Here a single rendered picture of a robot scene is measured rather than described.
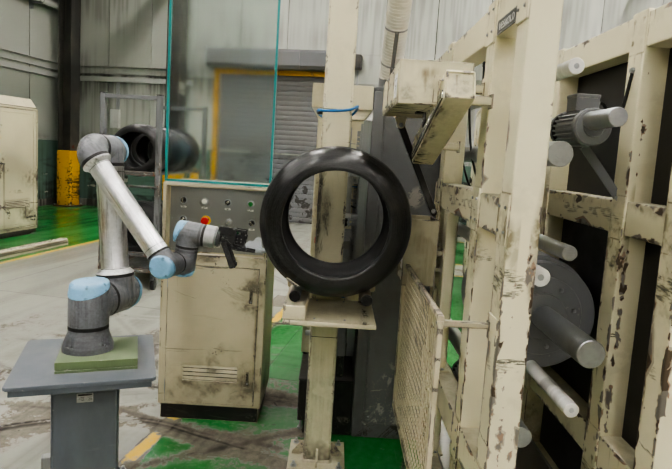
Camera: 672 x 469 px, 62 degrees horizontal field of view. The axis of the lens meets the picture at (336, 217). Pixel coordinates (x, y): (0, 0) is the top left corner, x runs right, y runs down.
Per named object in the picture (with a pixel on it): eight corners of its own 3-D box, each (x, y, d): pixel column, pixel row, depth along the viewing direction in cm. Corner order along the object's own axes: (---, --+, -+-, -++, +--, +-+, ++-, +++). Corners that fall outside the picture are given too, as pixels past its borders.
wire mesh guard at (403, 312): (391, 405, 262) (403, 259, 255) (395, 405, 262) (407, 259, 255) (420, 534, 173) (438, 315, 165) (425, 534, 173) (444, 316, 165)
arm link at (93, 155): (78, 124, 212) (176, 269, 206) (99, 127, 224) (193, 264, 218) (57, 143, 214) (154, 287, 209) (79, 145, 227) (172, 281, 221)
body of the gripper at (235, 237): (247, 232, 221) (217, 226, 221) (243, 253, 222) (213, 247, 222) (250, 230, 229) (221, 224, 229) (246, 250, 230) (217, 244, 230)
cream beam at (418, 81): (380, 116, 243) (383, 82, 242) (438, 120, 243) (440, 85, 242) (395, 103, 183) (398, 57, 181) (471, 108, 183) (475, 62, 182)
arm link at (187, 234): (176, 240, 230) (180, 217, 229) (206, 246, 231) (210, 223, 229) (169, 244, 221) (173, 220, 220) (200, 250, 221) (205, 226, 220)
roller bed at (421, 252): (396, 275, 266) (400, 213, 262) (426, 277, 266) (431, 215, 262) (400, 285, 246) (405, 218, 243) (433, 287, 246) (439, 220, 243)
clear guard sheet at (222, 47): (165, 180, 288) (170, -10, 277) (271, 187, 288) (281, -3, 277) (164, 180, 286) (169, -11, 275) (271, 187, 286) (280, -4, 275)
